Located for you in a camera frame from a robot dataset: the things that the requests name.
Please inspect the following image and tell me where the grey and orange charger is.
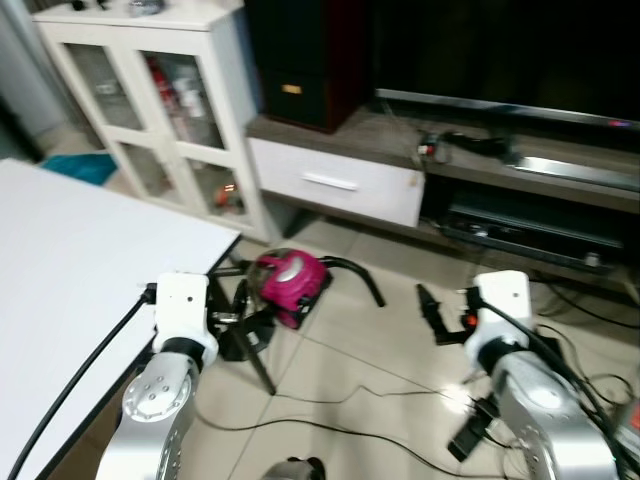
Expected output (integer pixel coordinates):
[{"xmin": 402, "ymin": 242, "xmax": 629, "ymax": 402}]
[{"xmin": 610, "ymin": 398, "xmax": 640, "ymax": 456}]

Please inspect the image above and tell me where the black and wood speaker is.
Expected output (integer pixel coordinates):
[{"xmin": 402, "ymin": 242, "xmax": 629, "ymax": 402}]
[{"xmin": 244, "ymin": 0, "xmax": 377, "ymax": 134}]

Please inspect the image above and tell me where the thin black floor cable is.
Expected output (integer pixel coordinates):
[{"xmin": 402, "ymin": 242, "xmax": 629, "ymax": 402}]
[{"xmin": 190, "ymin": 385, "xmax": 501, "ymax": 456}]

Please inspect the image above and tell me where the black flat television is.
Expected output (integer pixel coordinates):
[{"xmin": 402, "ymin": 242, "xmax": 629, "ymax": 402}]
[{"xmin": 372, "ymin": 0, "xmax": 640, "ymax": 129}]

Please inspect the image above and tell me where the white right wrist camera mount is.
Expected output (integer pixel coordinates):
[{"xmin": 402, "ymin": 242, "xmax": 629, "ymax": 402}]
[{"xmin": 469, "ymin": 271, "xmax": 532, "ymax": 367}]

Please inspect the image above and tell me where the black media player box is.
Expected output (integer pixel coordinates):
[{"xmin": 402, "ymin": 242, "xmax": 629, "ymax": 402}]
[{"xmin": 438, "ymin": 203, "xmax": 627, "ymax": 274}]

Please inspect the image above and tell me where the silver soundbar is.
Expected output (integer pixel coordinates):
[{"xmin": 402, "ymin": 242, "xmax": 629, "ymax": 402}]
[{"xmin": 513, "ymin": 155, "xmax": 640, "ymax": 193}]

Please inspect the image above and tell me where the black plug and cable bundle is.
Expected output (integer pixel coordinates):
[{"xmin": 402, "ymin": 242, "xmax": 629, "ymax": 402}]
[{"xmin": 414, "ymin": 128, "xmax": 523, "ymax": 168}]

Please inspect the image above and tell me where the grey wooden TV stand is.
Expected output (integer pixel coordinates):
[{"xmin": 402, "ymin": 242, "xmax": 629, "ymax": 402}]
[{"xmin": 245, "ymin": 100, "xmax": 640, "ymax": 293}]

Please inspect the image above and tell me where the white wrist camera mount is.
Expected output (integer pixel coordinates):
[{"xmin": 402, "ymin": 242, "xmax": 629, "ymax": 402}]
[
  {"xmin": 154, "ymin": 272, "xmax": 220, "ymax": 363},
  {"xmin": 469, "ymin": 271, "xmax": 532, "ymax": 367}
]

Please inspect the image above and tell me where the teal floor mat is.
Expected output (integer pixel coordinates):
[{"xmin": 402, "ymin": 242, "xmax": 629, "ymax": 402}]
[{"xmin": 40, "ymin": 151, "xmax": 120, "ymax": 187}]

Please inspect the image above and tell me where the white glass-door cabinet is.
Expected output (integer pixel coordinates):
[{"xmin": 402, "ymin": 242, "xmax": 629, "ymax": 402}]
[{"xmin": 33, "ymin": 3, "xmax": 273, "ymax": 243}]

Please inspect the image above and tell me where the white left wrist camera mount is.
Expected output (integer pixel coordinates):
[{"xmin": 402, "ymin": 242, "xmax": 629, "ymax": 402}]
[{"xmin": 154, "ymin": 272, "xmax": 220, "ymax": 363}]

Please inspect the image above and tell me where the black vacuum hose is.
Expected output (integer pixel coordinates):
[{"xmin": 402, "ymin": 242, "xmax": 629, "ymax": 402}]
[{"xmin": 320, "ymin": 256, "xmax": 387, "ymax": 309}]

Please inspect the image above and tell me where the white drawer front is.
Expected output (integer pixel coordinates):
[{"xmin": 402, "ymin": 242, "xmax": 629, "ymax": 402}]
[{"xmin": 249, "ymin": 137, "xmax": 427, "ymax": 230}]

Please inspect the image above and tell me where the grey robot foot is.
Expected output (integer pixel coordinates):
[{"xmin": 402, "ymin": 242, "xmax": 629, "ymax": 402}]
[{"xmin": 260, "ymin": 456, "xmax": 327, "ymax": 480}]

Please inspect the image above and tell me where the pink canister vacuum cleaner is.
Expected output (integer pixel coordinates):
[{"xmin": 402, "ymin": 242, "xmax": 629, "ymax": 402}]
[{"xmin": 250, "ymin": 248, "xmax": 332, "ymax": 330}]

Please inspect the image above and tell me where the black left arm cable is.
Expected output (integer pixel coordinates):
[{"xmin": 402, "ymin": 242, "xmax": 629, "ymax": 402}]
[{"xmin": 5, "ymin": 284, "xmax": 161, "ymax": 480}]

